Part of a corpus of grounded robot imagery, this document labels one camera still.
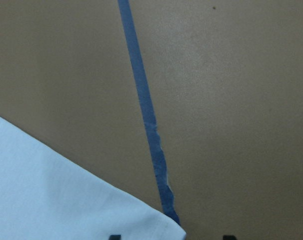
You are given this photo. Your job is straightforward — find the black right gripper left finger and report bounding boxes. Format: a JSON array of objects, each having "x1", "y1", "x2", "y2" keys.
[{"x1": 108, "y1": 234, "x2": 121, "y2": 240}]

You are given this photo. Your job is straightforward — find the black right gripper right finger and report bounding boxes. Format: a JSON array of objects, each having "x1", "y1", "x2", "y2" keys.
[{"x1": 222, "y1": 235, "x2": 237, "y2": 240}]

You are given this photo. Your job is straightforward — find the light blue t-shirt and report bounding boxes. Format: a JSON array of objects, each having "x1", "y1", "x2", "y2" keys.
[{"x1": 0, "y1": 117, "x2": 187, "y2": 240}]

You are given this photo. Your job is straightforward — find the blue tape grid lines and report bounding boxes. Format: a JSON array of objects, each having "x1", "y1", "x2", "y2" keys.
[{"x1": 118, "y1": 0, "x2": 181, "y2": 225}]

